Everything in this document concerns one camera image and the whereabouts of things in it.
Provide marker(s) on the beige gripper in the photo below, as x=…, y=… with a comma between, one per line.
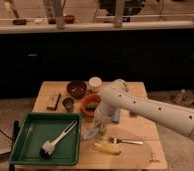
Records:
x=101, y=121

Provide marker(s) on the blue towel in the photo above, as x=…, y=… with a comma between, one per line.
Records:
x=90, y=134

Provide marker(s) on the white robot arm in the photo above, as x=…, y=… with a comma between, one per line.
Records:
x=115, y=96

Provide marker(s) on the small grey metal cup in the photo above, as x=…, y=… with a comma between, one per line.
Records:
x=68, y=104

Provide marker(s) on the white cup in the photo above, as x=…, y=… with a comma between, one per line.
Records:
x=94, y=84

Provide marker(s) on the green cucumber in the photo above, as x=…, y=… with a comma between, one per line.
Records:
x=91, y=106

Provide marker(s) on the blue sponge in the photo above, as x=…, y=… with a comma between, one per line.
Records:
x=116, y=117

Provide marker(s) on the orange plate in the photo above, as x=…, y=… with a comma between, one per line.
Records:
x=91, y=98

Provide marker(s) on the silver fork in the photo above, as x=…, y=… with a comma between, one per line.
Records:
x=117, y=140

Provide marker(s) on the dark brown pinecone object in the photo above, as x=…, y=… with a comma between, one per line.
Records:
x=133, y=115

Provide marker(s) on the yellow banana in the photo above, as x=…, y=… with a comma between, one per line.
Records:
x=106, y=148

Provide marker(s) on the dark brown bowl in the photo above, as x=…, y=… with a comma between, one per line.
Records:
x=77, y=89

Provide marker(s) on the brown wooden block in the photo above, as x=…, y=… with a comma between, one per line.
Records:
x=53, y=102

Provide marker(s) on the green plastic tray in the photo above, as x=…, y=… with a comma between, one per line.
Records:
x=36, y=129

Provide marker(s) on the red bowl on ledge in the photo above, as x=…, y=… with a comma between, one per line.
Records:
x=69, y=19

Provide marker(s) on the dark dish on ledge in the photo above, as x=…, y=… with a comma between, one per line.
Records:
x=19, y=22

